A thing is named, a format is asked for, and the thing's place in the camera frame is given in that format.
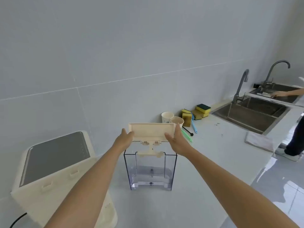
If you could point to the person's left hand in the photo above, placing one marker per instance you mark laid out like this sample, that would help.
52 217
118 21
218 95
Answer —
123 141

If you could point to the person's right hand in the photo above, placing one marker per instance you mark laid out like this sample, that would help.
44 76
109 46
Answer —
178 144

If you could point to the person's left thumb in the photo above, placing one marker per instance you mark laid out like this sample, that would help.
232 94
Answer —
131 134

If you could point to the person's right thumb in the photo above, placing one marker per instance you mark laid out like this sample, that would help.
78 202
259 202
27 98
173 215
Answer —
168 137

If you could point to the cream plastic tank lid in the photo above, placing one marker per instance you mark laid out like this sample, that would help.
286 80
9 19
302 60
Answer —
149 131

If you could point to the person's left forearm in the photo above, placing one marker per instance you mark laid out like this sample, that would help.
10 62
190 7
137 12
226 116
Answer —
86 187

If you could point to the person's right forearm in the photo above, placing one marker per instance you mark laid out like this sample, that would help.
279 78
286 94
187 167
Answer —
234 187

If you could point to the white paper cup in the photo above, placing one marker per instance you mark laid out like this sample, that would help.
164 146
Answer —
178 122
167 117

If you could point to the black tipped stick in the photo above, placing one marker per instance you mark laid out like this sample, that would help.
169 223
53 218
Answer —
188 132

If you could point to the yellow green sponge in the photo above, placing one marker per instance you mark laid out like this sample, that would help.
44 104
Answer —
203 109
196 114
186 117

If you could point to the clear plastic water tank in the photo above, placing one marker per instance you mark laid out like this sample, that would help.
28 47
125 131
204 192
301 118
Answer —
150 174

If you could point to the cream water dispenser appliance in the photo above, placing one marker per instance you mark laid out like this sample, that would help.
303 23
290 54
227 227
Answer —
59 178

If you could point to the large steel sink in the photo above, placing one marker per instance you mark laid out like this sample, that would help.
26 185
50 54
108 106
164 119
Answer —
251 115

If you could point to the white cloth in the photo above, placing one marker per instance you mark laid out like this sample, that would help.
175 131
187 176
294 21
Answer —
260 141

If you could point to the small steel sink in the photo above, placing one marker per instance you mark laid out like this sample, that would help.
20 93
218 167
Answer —
282 92

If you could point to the tall grey steel faucet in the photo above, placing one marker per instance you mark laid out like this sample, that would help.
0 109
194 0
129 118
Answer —
273 71

